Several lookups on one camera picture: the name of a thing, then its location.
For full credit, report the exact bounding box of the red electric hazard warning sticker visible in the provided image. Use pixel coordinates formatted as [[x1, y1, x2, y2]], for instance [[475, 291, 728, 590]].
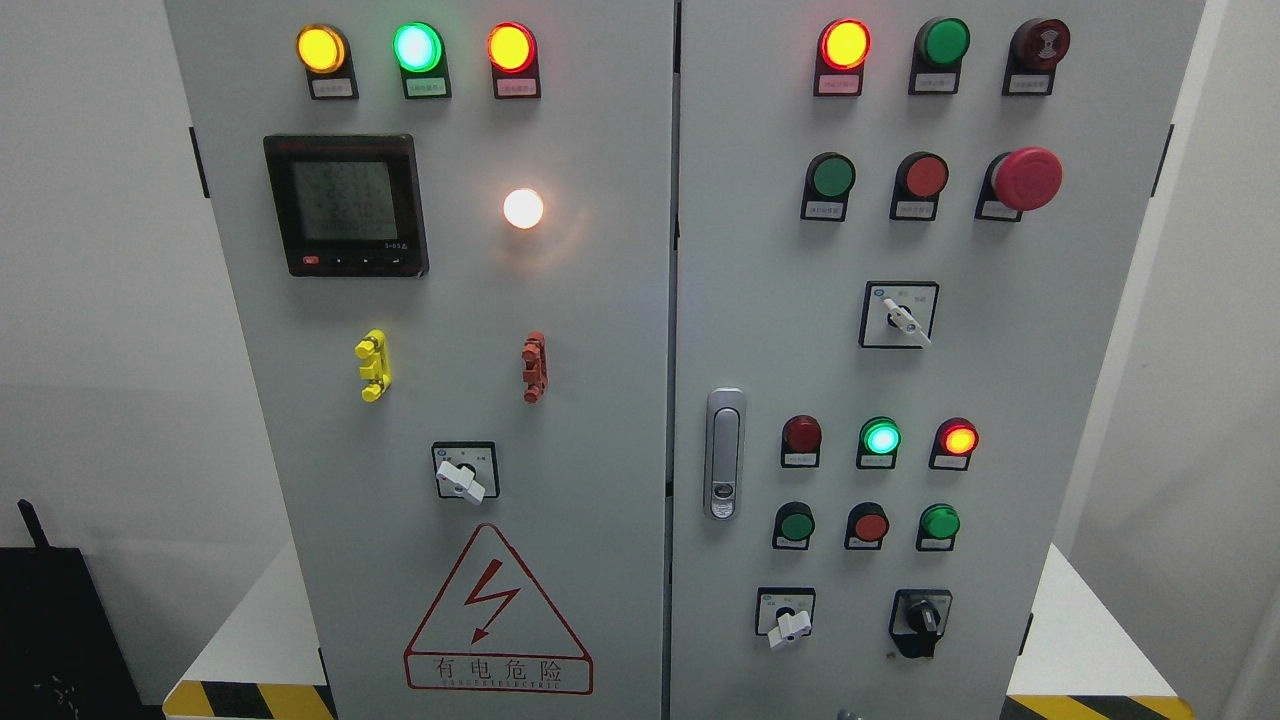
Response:
[[403, 523, 594, 694]]

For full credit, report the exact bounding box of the upper right rotary selector switch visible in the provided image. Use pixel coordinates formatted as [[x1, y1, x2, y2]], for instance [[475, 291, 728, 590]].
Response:
[[859, 281, 940, 348]]

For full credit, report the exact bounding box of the red indicator lamp lower left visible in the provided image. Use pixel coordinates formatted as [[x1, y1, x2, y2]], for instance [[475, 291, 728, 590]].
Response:
[[780, 415, 823, 468]]

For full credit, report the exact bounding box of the green indicator lamp top left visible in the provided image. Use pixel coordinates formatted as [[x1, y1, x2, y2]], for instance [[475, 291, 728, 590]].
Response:
[[392, 20, 452, 100]]

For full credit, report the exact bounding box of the black knob selector switch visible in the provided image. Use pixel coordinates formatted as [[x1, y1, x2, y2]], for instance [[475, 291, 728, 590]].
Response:
[[888, 589, 954, 659]]

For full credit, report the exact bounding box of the red indicator lamp top left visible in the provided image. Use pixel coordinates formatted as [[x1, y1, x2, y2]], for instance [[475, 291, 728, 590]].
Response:
[[486, 20, 541, 99]]

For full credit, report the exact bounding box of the black box at left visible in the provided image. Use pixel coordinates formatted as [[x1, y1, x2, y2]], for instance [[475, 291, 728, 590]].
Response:
[[1, 498, 146, 719]]

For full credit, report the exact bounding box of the green indicator lamp top right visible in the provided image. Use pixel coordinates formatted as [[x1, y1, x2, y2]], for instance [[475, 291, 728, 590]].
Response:
[[908, 17, 972, 96]]

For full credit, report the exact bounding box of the black digital power meter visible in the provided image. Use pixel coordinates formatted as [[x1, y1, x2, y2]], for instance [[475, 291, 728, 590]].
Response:
[[262, 135, 430, 277]]

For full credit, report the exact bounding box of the red push button upper row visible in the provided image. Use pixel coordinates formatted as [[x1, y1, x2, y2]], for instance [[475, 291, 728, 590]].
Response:
[[890, 151, 948, 222]]

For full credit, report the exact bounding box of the green push button upper row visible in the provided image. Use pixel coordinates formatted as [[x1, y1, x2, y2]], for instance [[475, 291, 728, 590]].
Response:
[[800, 152, 856, 222]]

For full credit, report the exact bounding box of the left door rotary selector switch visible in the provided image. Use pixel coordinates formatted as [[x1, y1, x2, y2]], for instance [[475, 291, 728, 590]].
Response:
[[431, 441, 500, 506]]

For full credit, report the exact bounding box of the red indicator lamp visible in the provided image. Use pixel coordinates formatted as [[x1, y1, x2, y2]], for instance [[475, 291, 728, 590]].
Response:
[[813, 17, 872, 97], [928, 416, 979, 471], [486, 20, 541, 99], [780, 415, 823, 468]]

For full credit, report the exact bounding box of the green indicator lamp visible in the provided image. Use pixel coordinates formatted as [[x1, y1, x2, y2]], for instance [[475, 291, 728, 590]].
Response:
[[908, 17, 972, 96], [855, 416, 901, 470], [392, 20, 452, 100]]

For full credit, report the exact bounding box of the white platform with hazard stripes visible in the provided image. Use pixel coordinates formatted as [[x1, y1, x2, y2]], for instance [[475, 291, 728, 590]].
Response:
[[163, 544, 1194, 719]]

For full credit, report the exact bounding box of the red indicator lamp top right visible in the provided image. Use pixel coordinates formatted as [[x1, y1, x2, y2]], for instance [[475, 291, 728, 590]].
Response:
[[813, 17, 872, 97]]

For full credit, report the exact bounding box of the green start button lower left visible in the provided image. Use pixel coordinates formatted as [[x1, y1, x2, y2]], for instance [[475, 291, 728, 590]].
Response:
[[772, 501, 817, 550]]

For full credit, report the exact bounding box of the red push button lower middle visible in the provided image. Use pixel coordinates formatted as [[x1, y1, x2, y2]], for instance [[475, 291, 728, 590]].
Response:
[[844, 502, 890, 550]]

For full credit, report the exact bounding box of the lower white rotary selector switch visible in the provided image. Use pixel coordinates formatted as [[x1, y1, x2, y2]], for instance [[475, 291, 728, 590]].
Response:
[[755, 585, 817, 651]]

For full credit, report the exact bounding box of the red emergency stop mushroom button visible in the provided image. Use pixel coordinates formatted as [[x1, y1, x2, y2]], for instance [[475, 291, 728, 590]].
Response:
[[974, 146, 1062, 222]]

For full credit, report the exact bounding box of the red terminal clip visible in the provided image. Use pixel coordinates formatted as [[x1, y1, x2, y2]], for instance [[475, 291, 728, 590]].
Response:
[[521, 331, 549, 404]]

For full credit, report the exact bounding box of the green push button lower right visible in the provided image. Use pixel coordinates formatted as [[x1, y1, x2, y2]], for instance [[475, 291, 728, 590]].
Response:
[[915, 503, 961, 552]]

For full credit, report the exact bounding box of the green indicator lamp lower middle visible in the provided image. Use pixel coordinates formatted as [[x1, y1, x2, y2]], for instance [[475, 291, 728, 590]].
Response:
[[855, 416, 901, 470]]

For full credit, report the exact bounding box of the silver door lock handle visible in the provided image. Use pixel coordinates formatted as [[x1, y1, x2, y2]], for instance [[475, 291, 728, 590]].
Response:
[[704, 387, 746, 520]]

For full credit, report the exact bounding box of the grey electrical control cabinet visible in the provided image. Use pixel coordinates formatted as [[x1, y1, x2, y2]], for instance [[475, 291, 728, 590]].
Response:
[[165, 1, 1206, 719]]

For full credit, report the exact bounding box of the yellow terminal clip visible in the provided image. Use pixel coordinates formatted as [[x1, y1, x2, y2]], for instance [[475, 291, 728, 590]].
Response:
[[355, 328, 392, 404]]

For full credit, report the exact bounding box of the white glowing indicator lamp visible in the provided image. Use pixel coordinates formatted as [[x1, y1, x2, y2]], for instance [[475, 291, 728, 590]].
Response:
[[502, 187, 545, 231]]

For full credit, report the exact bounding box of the yellow indicator lamp top left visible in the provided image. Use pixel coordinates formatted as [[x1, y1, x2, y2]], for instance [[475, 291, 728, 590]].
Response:
[[294, 23, 358, 100]]

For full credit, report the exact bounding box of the red indicator lamp lower right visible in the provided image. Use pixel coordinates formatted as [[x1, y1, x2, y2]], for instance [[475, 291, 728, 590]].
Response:
[[928, 416, 979, 471]]

